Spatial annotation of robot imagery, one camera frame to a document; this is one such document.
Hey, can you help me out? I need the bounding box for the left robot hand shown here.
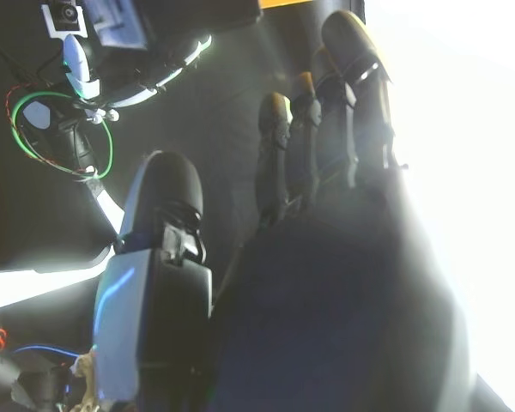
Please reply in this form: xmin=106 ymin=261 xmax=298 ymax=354
xmin=93 ymin=9 xmax=512 ymax=412

